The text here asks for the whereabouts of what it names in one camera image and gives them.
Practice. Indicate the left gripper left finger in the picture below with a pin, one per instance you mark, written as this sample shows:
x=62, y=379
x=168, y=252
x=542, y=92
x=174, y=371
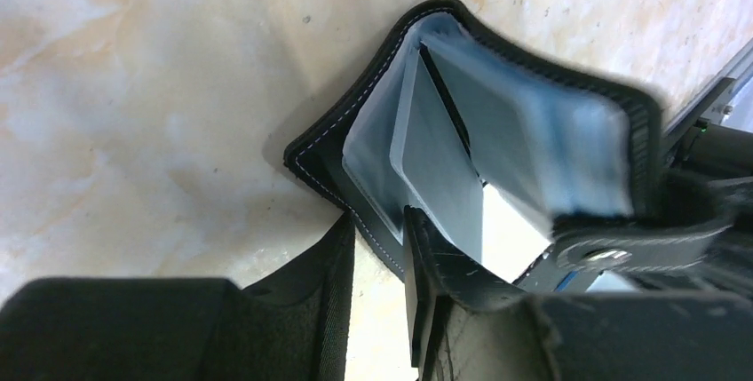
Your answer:
x=291, y=325

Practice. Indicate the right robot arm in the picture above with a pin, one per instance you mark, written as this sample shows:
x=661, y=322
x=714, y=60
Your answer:
x=699, y=143

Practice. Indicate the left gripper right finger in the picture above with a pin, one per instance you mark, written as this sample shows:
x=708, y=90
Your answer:
x=465, y=323

